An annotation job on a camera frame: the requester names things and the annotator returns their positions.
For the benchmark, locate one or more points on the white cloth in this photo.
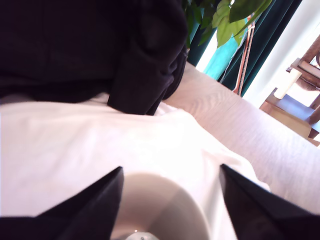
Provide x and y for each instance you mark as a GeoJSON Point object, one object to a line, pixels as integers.
{"type": "Point", "coordinates": [75, 140]}

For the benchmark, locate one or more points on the white pillar candle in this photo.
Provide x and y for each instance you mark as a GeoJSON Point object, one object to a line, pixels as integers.
{"type": "Point", "coordinates": [287, 83]}

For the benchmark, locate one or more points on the copper coloured pole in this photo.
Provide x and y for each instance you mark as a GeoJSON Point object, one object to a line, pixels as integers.
{"type": "Point", "coordinates": [243, 62]}

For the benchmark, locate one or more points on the turquoise fabric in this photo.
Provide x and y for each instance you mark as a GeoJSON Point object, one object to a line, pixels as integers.
{"type": "Point", "coordinates": [220, 62]}

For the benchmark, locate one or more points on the dark green curtain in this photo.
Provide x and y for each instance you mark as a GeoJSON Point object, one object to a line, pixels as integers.
{"type": "Point", "coordinates": [270, 37]}

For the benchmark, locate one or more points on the green leafy houseplant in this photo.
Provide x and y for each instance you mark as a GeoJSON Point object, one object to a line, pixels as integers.
{"type": "Point", "coordinates": [225, 27]}

